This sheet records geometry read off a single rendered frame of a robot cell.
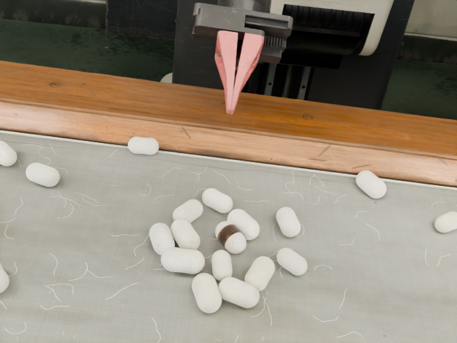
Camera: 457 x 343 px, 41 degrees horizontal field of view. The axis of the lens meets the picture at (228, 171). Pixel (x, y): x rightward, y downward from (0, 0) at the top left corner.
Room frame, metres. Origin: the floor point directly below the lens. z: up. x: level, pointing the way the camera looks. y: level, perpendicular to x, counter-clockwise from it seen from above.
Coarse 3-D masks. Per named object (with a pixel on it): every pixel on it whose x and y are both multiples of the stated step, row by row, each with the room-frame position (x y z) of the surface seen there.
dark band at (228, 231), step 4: (232, 224) 0.42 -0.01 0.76; (224, 228) 0.41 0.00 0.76; (228, 228) 0.41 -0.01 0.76; (232, 228) 0.42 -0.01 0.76; (236, 228) 0.42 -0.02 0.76; (220, 232) 0.41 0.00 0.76; (224, 232) 0.41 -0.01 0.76; (228, 232) 0.41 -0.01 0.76; (232, 232) 0.41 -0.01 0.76; (236, 232) 0.41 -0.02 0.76; (240, 232) 0.41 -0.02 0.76; (220, 236) 0.41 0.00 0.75; (224, 236) 0.41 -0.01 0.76; (228, 236) 0.41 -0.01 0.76; (220, 240) 0.41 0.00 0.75; (224, 240) 0.40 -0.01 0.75; (224, 244) 0.40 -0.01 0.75
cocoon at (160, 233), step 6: (156, 228) 0.40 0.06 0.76; (162, 228) 0.40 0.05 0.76; (168, 228) 0.41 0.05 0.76; (150, 234) 0.40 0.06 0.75; (156, 234) 0.40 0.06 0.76; (162, 234) 0.39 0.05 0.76; (168, 234) 0.40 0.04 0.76; (156, 240) 0.39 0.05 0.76; (162, 240) 0.39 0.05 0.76; (168, 240) 0.39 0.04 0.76; (156, 246) 0.38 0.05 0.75; (162, 246) 0.38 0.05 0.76; (168, 246) 0.39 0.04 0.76; (174, 246) 0.39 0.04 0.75; (156, 252) 0.38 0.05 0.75; (162, 252) 0.38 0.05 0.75
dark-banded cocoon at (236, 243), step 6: (222, 222) 0.42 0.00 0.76; (228, 222) 0.42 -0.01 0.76; (216, 228) 0.42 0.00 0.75; (216, 234) 0.41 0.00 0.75; (234, 234) 0.41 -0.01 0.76; (240, 234) 0.41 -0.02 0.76; (228, 240) 0.40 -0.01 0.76; (234, 240) 0.40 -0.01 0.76; (240, 240) 0.40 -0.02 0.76; (228, 246) 0.40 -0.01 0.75; (234, 246) 0.40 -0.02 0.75; (240, 246) 0.40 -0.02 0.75; (234, 252) 0.40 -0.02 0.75
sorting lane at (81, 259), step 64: (0, 192) 0.44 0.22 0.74; (64, 192) 0.45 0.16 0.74; (128, 192) 0.47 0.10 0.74; (192, 192) 0.48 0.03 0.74; (256, 192) 0.50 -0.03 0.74; (320, 192) 0.52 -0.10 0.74; (448, 192) 0.55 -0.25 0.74; (0, 256) 0.36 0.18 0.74; (64, 256) 0.37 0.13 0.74; (128, 256) 0.38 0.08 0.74; (256, 256) 0.41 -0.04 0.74; (320, 256) 0.42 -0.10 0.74; (384, 256) 0.43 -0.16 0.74; (448, 256) 0.45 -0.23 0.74; (0, 320) 0.29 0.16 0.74; (64, 320) 0.30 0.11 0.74; (128, 320) 0.31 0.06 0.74; (192, 320) 0.32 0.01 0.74; (256, 320) 0.33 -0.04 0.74; (320, 320) 0.34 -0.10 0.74; (384, 320) 0.35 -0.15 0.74; (448, 320) 0.36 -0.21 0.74
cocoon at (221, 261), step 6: (216, 252) 0.39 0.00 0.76; (222, 252) 0.38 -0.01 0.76; (216, 258) 0.38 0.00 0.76; (222, 258) 0.38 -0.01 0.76; (228, 258) 0.38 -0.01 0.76; (216, 264) 0.37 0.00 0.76; (222, 264) 0.37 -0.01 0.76; (228, 264) 0.37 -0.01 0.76; (216, 270) 0.37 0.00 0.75; (222, 270) 0.37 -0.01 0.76; (228, 270) 0.37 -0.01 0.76; (216, 276) 0.36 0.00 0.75; (222, 276) 0.36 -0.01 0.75; (228, 276) 0.36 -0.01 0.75
